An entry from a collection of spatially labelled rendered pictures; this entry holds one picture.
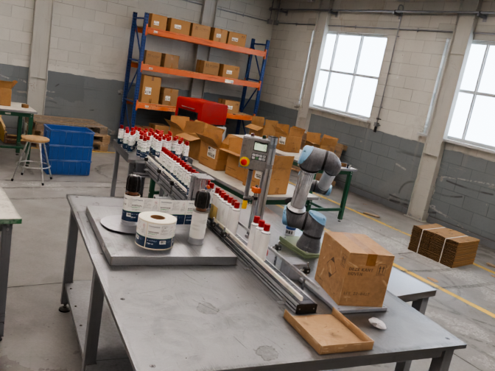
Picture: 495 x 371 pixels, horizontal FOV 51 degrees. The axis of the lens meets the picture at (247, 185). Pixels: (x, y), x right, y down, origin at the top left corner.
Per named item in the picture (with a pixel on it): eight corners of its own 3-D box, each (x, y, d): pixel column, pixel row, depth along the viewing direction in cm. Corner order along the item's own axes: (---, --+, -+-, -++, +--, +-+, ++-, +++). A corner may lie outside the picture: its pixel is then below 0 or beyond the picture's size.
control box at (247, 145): (240, 164, 318) (246, 134, 314) (267, 170, 316) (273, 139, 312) (237, 166, 308) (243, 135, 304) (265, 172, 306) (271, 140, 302)
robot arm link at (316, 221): (322, 239, 312) (328, 218, 309) (300, 232, 313) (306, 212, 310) (321, 232, 324) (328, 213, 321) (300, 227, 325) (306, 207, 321)
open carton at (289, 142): (265, 146, 786) (269, 121, 778) (287, 148, 808) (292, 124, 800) (279, 152, 754) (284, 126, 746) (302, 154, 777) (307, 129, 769)
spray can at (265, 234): (254, 258, 280) (261, 222, 276) (262, 258, 283) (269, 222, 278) (258, 262, 276) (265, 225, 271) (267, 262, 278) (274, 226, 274)
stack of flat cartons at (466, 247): (406, 248, 666) (412, 224, 660) (429, 245, 701) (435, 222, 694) (451, 268, 619) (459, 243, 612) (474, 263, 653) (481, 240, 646)
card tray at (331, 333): (283, 317, 229) (284, 308, 228) (331, 314, 241) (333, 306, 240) (319, 355, 203) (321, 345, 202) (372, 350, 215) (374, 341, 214)
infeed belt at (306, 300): (185, 202, 378) (185, 197, 377) (195, 203, 382) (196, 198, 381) (298, 312, 235) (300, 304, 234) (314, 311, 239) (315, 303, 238)
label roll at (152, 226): (135, 248, 264) (138, 221, 261) (134, 235, 283) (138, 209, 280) (174, 252, 269) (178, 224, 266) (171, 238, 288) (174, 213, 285)
